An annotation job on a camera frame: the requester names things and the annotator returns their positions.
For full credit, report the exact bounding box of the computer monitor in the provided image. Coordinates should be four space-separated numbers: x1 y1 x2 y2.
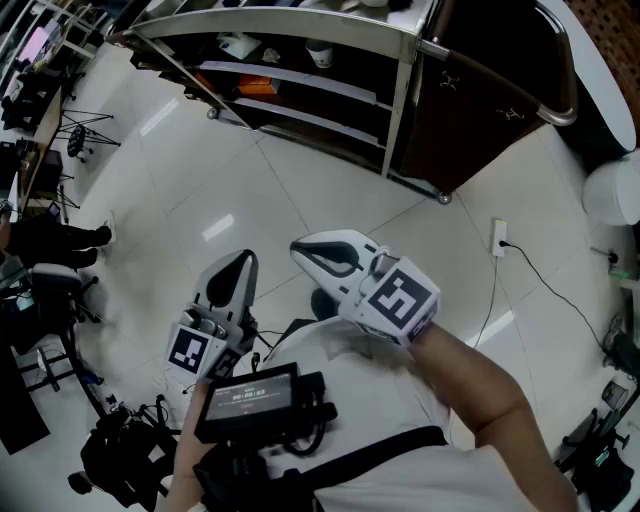
22 19 64 66

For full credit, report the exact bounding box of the black mesh office chair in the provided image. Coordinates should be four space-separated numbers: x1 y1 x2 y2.
569 439 636 511

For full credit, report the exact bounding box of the white power cable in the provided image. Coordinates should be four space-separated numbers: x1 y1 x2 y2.
472 255 501 349

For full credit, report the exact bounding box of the person's black shoe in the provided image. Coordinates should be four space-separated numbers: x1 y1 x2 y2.
310 288 341 321

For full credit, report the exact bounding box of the steel serving cart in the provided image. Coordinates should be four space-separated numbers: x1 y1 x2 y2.
107 0 579 205

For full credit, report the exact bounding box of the grey office chair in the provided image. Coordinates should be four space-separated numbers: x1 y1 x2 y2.
32 262 101 326

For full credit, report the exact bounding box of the person's black trouser leg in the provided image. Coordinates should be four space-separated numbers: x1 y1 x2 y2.
273 318 319 351

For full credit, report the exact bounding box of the black chest-mounted monitor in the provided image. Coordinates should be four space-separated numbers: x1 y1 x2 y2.
193 362 339 456

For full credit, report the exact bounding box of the black power cable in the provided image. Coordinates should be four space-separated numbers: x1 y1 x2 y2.
499 239 611 354

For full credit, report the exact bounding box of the wooden desk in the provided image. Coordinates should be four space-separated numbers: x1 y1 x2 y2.
17 87 64 211

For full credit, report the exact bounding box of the white power strip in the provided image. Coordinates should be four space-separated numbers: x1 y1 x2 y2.
492 218 509 259

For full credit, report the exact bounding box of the black round perforated stool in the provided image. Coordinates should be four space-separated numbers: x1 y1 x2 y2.
66 124 95 164

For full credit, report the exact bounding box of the person's white shirt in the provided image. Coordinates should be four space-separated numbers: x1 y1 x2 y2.
259 317 566 512

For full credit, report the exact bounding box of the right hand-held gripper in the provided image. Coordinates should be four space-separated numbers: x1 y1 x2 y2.
289 228 441 347

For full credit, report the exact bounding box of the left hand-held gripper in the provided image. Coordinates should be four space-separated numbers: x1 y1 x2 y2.
163 249 260 385

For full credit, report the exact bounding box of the black shoulder strap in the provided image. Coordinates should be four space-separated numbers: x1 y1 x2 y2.
269 424 449 501

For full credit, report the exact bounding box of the black chest mount rig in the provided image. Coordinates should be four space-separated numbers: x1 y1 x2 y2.
192 439 321 512

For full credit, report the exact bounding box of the white round bin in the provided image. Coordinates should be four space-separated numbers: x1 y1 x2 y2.
582 149 640 226

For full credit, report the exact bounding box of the white round table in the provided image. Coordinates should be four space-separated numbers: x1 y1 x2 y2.
535 0 639 151

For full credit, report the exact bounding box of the person's right forearm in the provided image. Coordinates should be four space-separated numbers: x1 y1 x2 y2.
409 322 584 512

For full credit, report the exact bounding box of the person's left forearm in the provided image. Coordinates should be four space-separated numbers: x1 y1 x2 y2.
162 379 221 512

